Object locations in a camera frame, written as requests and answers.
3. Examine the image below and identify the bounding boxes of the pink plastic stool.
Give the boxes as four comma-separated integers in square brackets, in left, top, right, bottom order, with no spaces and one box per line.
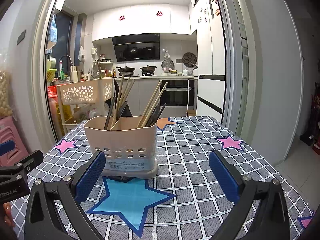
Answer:
[0,116,29,167]

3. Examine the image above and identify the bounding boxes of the black range hood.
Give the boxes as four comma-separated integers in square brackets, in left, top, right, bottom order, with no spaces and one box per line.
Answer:
[112,34,160,62]

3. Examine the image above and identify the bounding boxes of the person's left hand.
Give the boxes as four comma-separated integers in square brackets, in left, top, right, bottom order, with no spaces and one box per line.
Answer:
[2,203,12,222]

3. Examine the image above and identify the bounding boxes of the black wok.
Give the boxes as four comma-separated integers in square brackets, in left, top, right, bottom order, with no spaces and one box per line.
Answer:
[116,66,136,77]

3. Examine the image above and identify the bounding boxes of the white refrigerator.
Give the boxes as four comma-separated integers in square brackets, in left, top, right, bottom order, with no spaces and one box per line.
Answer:
[190,0,225,123]

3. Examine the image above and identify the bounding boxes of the black-handled metal spoon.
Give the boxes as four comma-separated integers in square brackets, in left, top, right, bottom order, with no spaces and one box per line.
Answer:
[104,96,117,131]
[114,101,128,120]
[150,103,167,127]
[144,106,158,128]

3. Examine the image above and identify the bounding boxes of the yellow plastic crate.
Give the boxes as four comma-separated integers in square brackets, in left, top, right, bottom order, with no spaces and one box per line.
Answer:
[57,102,73,125]

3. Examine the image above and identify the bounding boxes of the black kitchen faucet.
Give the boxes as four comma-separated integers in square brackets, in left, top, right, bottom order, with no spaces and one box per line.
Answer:
[59,55,73,79]

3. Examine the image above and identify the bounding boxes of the clear bag of beige snacks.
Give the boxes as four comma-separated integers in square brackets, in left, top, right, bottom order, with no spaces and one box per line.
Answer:
[0,70,13,118]

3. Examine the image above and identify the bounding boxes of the round metal steamer rack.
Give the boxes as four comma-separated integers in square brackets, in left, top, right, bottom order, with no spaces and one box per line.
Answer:
[161,59,173,73]

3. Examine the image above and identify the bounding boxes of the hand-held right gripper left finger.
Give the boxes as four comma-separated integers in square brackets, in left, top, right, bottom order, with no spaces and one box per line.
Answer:
[24,151,106,240]

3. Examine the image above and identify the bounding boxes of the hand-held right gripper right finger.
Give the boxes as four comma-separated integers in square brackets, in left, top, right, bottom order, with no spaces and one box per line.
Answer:
[208,150,291,240]

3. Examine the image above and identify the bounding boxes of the white wall cabinets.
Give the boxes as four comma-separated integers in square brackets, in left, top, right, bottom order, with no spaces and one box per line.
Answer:
[92,4,192,42]

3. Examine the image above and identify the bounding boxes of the dark red bags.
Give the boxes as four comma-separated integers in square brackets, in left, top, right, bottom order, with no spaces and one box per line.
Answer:
[300,81,320,155]

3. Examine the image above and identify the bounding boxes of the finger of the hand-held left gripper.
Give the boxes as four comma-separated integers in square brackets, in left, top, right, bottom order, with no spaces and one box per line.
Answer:
[0,139,16,157]
[0,150,44,181]

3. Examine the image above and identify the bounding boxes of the blue white packet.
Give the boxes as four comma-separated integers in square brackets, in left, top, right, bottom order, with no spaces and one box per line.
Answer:
[50,17,58,43]

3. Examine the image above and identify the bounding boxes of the beige plastic utensil holder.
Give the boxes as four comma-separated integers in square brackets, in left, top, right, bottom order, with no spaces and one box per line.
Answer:
[84,116,158,179]

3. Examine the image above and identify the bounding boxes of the dark round wall tray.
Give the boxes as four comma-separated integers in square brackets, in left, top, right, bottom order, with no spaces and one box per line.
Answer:
[182,52,198,67]

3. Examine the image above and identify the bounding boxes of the beige flower-cutout trolley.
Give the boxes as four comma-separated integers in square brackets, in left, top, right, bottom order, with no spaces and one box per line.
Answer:
[56,78,115,135]

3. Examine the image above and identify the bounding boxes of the dark wall switch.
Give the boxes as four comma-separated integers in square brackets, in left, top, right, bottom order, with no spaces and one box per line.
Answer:
[17,30,27,46]

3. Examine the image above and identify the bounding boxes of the dark hanging cloth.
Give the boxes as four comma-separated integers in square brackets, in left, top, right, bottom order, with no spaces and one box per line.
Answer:
[105,79,133,117]

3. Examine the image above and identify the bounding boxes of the black lidded pot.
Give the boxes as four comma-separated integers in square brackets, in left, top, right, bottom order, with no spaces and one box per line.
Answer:
[139,65,157,76]

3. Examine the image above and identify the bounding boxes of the red plastic crate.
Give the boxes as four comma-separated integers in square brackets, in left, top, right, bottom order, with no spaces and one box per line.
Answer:
[47,85,59,98]

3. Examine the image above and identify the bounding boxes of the grey checked star tablecloth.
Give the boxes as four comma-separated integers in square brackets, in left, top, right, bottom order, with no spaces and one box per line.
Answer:
[0,116,314,240]

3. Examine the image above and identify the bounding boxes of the black built-in oven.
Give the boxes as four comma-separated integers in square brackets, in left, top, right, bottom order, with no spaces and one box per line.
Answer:
[159,79,195,107]

